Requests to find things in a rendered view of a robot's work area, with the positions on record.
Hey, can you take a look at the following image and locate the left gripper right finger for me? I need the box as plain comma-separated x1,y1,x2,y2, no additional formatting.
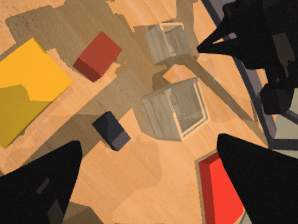
216,133,298,224

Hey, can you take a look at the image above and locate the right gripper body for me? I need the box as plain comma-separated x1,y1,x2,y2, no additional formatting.
228,0,294,115

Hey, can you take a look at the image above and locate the yellow rectangular block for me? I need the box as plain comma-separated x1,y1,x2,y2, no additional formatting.
0,38,73,149

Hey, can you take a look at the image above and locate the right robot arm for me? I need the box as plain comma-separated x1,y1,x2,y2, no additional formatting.
230,0,298,90

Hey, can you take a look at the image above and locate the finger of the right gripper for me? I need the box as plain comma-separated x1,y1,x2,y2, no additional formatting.
198,38,243,62
196,2,233,50

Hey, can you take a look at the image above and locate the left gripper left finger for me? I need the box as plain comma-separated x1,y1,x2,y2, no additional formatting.
0,140,83,224

